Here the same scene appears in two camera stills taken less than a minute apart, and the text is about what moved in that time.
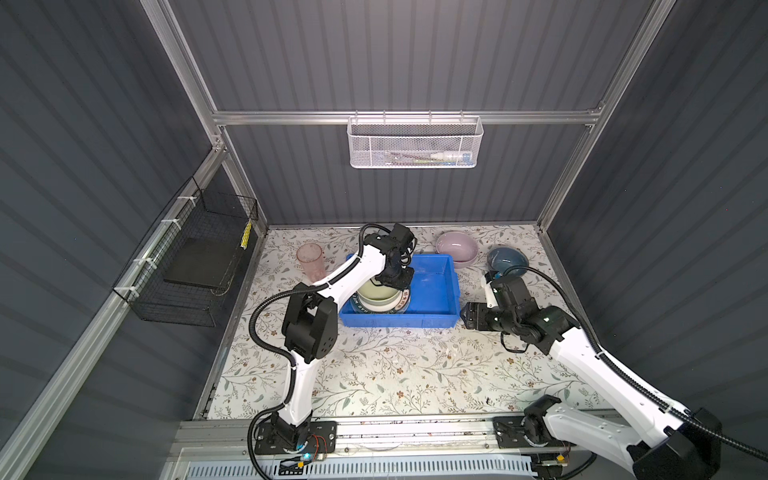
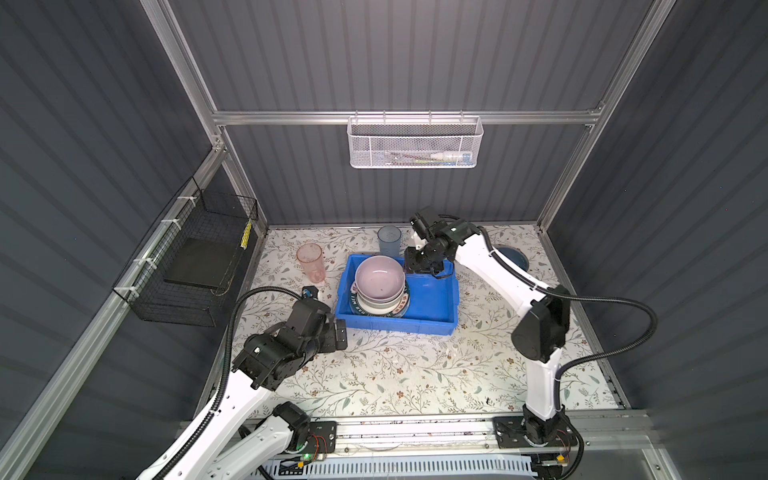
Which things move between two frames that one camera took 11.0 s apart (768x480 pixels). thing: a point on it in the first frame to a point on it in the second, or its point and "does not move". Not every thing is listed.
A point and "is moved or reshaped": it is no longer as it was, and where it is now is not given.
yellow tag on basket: (245, 240) does not move
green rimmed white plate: (381, 309) does not move
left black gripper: (403, 283) to (331, 342)
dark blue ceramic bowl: (501, 259) does not move
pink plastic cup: (311, 257) does not move
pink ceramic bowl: (462, 246) is moved or reshaped
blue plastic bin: (435, 299) does not move
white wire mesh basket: (414, 141) does not move
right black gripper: (474, 315) to (412, 265)
